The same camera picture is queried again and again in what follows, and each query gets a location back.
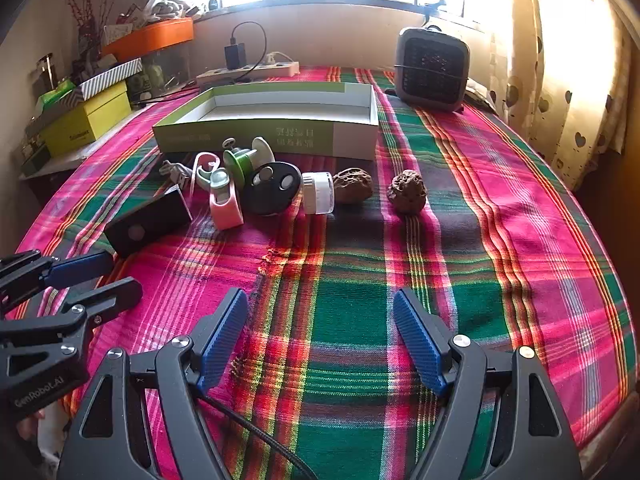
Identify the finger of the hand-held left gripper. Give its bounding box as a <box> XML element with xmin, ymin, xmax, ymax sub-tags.
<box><xmin>0</xmin><ymin>277</ymin><xmax>144</xmax><ymax>361</ymax></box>
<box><xmin>0</xmin><ymin>250</ymin><xmax>115</xmax><ymax>311</ymax></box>

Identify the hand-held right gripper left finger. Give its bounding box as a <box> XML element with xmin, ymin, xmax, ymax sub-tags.
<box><xmin>57</xmin><ymin>287</ymin><xmax>249</xmax><ymax>480</ymax></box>

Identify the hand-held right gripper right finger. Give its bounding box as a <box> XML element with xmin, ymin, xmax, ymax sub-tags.
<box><xmin>392</xmin><ymin>287</ymin><xmax>583</xmax><ymax>480</ymax></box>

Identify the black rectangular device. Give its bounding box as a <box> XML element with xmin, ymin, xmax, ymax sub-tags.
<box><xmin>104</xmin><ymin>185</ymin><xmax>193</xmax><ymax>259</ymax></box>

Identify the pink mint cable winder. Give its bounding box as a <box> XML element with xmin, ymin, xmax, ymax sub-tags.
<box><xmin>209</xmin><ymin>170</ymin><xmax>245</xmax><ymax>231</ymax></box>

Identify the white usb cable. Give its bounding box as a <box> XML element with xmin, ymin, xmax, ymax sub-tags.
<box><xmin>160</xmin><ymin>159</ymin><xmax>195</xmax><ymax>187</ymax></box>

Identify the brown walnut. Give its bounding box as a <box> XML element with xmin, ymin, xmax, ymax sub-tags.
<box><xmin>387</xmin><ymin>170</ymin><xmax>427</xmax><ymax>216</ymax></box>
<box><xmin>332</xmin><ymin>168</ymin><xmax>373</xmax><ymax>204</ymax></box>

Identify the pink hook cable clip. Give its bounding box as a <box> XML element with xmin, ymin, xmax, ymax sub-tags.
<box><xmin>191</xmin><ymin>151</ymin><xmax>222</xmax><ymax>193</ymax></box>

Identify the black round disc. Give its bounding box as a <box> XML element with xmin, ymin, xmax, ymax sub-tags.
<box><xmin>243</xmin><ymin>161</ymin><xmax>303</xmax><ymax>217</ymax></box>

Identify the white clear jar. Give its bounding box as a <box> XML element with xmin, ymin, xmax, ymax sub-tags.
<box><xmin>301</xmin><ymin>171</ymin><xmax>335</xmax><ymax>216</ymax></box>

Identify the green white spool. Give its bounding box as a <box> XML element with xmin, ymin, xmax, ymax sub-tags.
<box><xmin>222</xmin><ymin>136</ymin><xmax>277</xmax><ymax>187</ymax></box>

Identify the green white cardboard box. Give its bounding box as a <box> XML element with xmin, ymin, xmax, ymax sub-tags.
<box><xmin>152</xmin><ymin>82</ymin><xmax>379</xmax><ymax>161</ymax></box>

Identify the plaid tablecloth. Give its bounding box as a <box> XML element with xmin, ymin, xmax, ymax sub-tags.
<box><xmin>15</xmin><ymin>65</ymin><xmax>638</xmax><ymax>480</ymax></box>

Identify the yellow-green box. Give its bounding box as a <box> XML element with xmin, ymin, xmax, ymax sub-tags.
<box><xmin>37</xmin><ymin>81</ymin><xmax>132</xmax><ymax>157</ymax></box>

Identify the green tissue pack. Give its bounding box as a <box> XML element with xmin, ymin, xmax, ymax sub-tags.
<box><xmin>36</xmin><ymin>82</ymin><xmax>77</xmax><ymax>109</ymax></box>

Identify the striped grey white box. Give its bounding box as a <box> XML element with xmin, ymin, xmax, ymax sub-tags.
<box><xmin>75</xmin><ymin>57</ymin><xmax>143</xmax><ymax>101</ymax></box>

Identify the glass jar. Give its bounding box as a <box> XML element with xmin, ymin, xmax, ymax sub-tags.
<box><xmin>32</xmin><ymin>55</ymin><xmax>58</xmax><ymax>96</ymax></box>

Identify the orange storage box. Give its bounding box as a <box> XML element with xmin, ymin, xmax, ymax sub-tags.
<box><xmin>101</xmin><ymin>17</ymin><xmax>194</xmax><ymax>63</ymax></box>

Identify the white power strip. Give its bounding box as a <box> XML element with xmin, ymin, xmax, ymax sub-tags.
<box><xmin>196</xmin><ymin>61</ymin><xmax>300</xmax><ymax>87</ymax></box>

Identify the small grey space heater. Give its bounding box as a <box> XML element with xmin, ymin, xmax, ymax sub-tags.
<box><xmin>395</xmin><ymin>26</ymin><xmax>471</xmax><ymax>112</ymax></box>

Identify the heart print curtain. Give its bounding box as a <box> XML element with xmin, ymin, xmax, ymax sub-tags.
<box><xmin>492</xmin><ymin>0</ymin><xmax>632</xmax><ymax>191</ymax></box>

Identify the black braided cable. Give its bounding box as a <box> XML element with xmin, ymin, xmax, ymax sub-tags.
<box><xmin>197</xmin><ymin>392</ymin><xmax>313</xmax><ymax>480</ymax></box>

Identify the thin black cable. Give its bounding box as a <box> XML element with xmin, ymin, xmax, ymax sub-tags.
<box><xmin>131</xmin><ymin>84</ymin><xmax>201</xmax><ymax>109</ymax></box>

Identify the black charger cable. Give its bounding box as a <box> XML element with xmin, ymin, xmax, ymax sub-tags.
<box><xmin>230</xmin><ymin>21</ymin><xmax>269</xmax><ymax>83</ymax></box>

